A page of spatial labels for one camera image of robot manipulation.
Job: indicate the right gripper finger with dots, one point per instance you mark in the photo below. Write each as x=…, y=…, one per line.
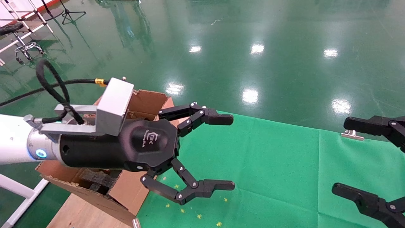
x=370, y=204
x=370, y=124

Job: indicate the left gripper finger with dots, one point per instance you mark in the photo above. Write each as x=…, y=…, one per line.
x=218, y=185
x=218, y=118

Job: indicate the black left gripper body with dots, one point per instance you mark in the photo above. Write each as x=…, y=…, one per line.
x=145, y=145

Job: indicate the large open cardboard carton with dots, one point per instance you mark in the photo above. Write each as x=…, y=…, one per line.
x=126, y=190

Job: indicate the black foam block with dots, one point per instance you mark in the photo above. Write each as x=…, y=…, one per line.
x=98, y=179

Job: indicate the green table cloth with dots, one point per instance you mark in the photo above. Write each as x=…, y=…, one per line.
x=284, y=174

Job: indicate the black tripod stand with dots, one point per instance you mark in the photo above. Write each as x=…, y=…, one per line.
x=67, y=9

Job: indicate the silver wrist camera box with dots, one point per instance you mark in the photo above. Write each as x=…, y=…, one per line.
x=114, y=101

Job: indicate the white metal table frame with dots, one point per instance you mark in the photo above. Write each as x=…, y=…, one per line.
x=15, y=187

